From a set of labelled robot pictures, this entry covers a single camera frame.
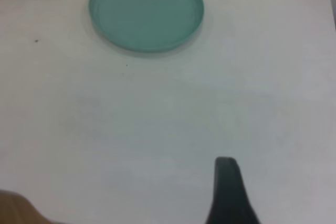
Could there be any green round plate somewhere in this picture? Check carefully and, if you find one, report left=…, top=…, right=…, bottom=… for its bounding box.
left=88, top=0, right=205, bottom=53

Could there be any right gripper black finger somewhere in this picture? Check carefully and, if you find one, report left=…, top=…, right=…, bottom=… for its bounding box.
left=204, top=156, right=261, bottom=224

